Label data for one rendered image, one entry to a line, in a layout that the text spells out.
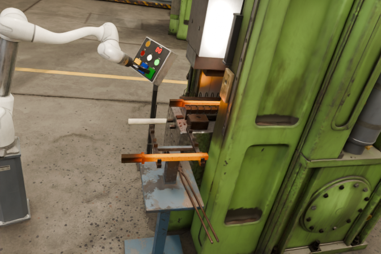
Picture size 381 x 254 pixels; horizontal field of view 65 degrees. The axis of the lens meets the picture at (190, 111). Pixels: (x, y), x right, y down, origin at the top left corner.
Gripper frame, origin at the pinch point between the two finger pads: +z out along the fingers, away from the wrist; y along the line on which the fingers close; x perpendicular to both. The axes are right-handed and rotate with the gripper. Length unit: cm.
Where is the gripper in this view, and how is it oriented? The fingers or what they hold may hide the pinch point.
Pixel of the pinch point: (145, 70)
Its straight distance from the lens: 228.0
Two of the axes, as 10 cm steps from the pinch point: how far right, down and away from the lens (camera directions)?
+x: 5.1, -8.5, -1.1
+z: 5.8, 2.5, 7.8
